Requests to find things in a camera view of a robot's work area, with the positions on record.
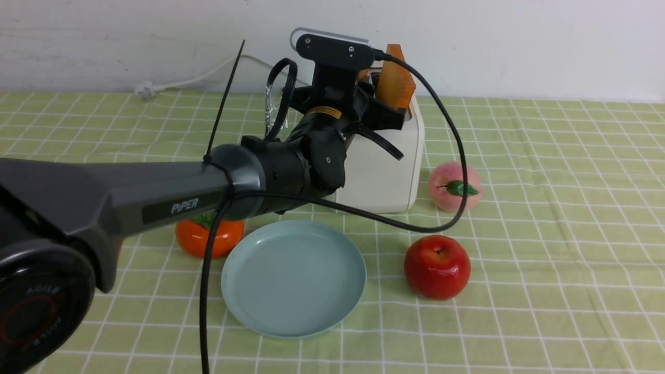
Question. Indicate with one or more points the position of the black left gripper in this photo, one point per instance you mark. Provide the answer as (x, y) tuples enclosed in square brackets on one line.
[(345, 110)]

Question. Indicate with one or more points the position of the toast slice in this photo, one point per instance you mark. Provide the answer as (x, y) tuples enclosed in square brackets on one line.
[(396, 86)]

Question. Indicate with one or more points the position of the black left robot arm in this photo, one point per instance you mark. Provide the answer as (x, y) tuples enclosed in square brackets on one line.
[(64, 223)]

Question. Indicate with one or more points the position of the white two-slot toaster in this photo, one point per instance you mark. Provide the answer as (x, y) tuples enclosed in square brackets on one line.
[(377, 182)]

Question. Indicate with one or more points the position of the pink peach with leaf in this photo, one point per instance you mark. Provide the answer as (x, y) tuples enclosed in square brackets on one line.
[(446, 183)]

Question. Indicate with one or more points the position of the red apple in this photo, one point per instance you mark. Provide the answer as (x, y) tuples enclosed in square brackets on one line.
[(437, 267)]

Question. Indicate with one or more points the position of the light blue round plate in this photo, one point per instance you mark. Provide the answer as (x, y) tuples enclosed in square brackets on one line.
[(293, 279)]

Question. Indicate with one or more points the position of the orange persimmon with green calyx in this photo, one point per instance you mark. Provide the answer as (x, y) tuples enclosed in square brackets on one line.
[(192, 235)]

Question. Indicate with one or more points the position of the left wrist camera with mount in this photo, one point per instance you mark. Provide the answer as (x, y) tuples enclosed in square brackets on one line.
[(338, 59)]

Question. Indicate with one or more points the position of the black cable tie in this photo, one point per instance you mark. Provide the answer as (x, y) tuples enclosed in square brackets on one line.
[(224, 104)]

